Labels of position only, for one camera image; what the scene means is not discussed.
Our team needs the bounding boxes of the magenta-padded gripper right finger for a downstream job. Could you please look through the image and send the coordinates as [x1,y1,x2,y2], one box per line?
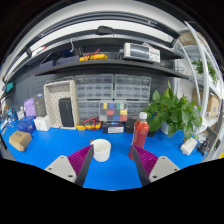
[132,144,182,187]

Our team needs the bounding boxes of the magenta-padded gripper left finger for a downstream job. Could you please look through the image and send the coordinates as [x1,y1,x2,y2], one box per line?
[43,144,95,187]

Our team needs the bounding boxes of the red drink bottle white cap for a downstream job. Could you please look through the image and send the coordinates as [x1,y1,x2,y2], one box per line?
[128,111,151,161]

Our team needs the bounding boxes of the white power adapter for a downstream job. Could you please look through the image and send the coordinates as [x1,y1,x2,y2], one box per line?
[180,137,199,157]

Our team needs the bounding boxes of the yellow multimeter red leads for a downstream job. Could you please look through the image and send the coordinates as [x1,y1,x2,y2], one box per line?
[75,116,103,131]

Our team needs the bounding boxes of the white carton box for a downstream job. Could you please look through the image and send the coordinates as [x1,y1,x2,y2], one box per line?
[33,114,52,132]

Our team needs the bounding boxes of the brown cardboard box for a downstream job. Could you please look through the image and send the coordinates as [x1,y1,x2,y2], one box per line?
[8,130,33,153]

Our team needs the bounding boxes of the black rounded speaker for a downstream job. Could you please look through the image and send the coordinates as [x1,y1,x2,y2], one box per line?
[58,97,75,128]

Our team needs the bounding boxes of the green potted plant white pot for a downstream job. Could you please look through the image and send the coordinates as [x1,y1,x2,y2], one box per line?
[141,80,203,141]

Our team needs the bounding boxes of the blue carton box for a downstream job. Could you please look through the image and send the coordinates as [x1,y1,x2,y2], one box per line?
[17,115,37,134]

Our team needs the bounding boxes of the grey small-parts drawer cabinet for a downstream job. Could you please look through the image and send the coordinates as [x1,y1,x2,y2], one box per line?
[113,73,152,101]
[76,99,101,124]
[74,73,115,100]
[127,99,150,119]

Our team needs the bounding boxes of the black box white label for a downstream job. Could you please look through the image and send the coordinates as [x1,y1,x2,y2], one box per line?
[102,121,125,135]

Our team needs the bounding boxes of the dark grey standing box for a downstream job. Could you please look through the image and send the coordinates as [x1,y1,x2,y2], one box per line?
[33,94,48,118]

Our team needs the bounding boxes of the purple plastic bag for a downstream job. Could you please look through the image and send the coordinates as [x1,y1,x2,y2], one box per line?
[23,97,38,118]

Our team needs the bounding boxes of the clear organizer box colourful parts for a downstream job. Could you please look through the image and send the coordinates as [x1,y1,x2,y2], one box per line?
[98,100,129,123]

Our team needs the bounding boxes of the white perforated storage bin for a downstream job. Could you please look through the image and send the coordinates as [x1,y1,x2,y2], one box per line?
[43,79,80,130]

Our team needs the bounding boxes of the white shelf unit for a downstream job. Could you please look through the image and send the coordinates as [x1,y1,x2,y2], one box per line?
[173,21,224,161]

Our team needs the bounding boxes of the teal bin on pegboard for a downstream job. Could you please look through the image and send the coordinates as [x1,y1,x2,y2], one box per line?
[4,82,15,93]

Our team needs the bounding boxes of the black workbench shelf unit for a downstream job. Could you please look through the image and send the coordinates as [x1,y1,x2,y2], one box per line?
[4,24,189,81]

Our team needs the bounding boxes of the white cup gold handle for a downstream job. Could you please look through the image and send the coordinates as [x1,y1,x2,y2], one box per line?
[89,138,112,163]

